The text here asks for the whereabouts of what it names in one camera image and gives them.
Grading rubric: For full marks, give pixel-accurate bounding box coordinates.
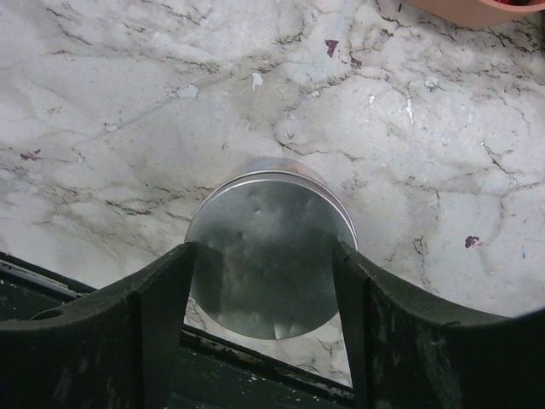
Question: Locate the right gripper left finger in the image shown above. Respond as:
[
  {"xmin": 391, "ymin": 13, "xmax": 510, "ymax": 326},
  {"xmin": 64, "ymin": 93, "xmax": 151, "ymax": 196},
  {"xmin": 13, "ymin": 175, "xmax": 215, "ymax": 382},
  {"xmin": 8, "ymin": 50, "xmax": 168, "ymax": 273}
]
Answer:
[{"xmin": 1, "ymin": 244, "xmax": 196, "ymax": 408}]

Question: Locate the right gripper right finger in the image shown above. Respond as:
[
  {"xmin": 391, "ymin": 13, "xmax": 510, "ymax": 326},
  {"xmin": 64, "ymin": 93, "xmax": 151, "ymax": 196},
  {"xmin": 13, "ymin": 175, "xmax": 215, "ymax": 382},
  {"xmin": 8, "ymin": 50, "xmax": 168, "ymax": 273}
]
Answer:
[{"xmin": 332, "ymin": 243, "xmax": 544, "ymax": 408}]

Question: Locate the black metal base rail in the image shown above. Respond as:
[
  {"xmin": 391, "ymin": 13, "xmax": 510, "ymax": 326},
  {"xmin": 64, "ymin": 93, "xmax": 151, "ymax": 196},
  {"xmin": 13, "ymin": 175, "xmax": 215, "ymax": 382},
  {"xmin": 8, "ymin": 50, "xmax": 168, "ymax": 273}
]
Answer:
[{"xmin": 1, "ymin": 245, "xmax": 355, "ymax": 408}]

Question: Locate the silver jar lid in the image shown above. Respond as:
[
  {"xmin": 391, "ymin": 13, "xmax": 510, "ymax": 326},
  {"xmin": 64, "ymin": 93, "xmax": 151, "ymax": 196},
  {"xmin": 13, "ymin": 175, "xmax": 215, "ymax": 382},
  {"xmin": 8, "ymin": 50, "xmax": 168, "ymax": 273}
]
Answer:
[{"xmin": 186, "ymin": 171, "xmax": 358, "ymax": 340}]

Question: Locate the clear plastic jar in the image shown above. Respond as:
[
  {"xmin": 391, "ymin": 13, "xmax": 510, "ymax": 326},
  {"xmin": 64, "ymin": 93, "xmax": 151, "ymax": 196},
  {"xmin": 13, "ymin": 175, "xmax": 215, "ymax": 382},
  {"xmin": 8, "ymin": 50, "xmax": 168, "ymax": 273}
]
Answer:
[{"xmin": 232, "ymin": 157, "xmax": 323, "ymax": 181}]

